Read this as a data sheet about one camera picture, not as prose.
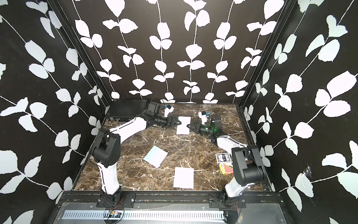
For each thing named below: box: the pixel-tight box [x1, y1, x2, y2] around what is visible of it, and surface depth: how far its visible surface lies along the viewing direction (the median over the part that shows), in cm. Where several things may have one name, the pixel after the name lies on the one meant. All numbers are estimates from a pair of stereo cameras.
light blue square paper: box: [176, 116, 192, 135], surface depth 88 cm
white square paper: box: [173, 167, 195, 189], surface depth 84 cm
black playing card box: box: [214, 152, 232, 164], surface depth 90 cm
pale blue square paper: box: [143, 145, 168, 168], surface depth 93 cm
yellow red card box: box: [219, 162, 235, 175], surface depth 87 cm
